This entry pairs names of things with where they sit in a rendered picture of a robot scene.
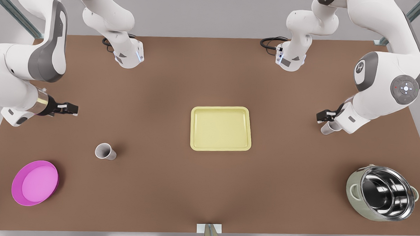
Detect steel pot with green outside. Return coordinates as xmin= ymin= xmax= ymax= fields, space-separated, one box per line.
xmin=345 ymin=163 xmax=420 ymax=223

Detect pale yellow rectangular tray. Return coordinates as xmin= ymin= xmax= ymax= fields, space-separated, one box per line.
xmin=190 ymin=104 xmax=253 ymax=153

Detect black cable loop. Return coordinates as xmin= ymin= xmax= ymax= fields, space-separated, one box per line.
xmin=260 ymin=36 xmax=291 ymax=52
xmin=102 ymin=32 xmax=137 ymax=54

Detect white IKEA cup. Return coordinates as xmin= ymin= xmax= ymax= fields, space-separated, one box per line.
xmin=320 ymin=120 xmax=342 ymax=136
xmin=95 ymin=143 xmax=118 ymax=161

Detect silver frame post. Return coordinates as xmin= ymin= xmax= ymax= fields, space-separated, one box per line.
xmin=373 ymin=0 xmax=420 ymax=47
xmin=0 ymin=0 xmax=46 ymax=39
xmin=196 ymin=222 xmax=223 ymax=236

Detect pink round bowl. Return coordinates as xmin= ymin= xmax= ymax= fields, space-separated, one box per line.
xmin=10 ymin=159 xmax=60 ymax=208

